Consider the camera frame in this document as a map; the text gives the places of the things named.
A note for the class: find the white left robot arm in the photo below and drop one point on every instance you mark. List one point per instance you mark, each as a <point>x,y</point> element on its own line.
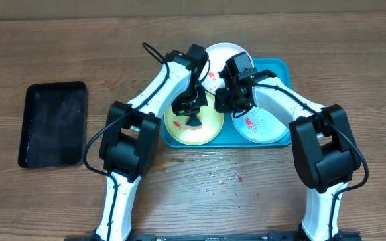
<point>130,136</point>

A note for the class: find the yellow plate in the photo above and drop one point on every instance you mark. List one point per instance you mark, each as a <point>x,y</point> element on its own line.
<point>212,122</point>

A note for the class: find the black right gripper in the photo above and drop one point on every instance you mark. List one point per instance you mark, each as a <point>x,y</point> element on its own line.
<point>220,102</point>

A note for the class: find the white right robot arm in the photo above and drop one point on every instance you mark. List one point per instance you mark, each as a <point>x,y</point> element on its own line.
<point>324,150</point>

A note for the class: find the green and pink sponge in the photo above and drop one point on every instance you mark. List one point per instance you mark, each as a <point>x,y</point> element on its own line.
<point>193,123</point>

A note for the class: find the light blue plate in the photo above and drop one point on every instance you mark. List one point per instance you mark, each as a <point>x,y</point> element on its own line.
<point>260,126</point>

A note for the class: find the white plate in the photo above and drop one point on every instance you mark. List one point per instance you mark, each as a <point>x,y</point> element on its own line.
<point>218,54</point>

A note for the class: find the teal plastic serving tray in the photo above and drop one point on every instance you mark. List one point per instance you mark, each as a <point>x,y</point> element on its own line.
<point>227,138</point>

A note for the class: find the black rectangular water tray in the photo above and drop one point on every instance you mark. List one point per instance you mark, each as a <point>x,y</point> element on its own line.
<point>54,124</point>

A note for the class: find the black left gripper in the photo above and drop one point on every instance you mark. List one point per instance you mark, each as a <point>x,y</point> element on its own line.
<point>180,111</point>

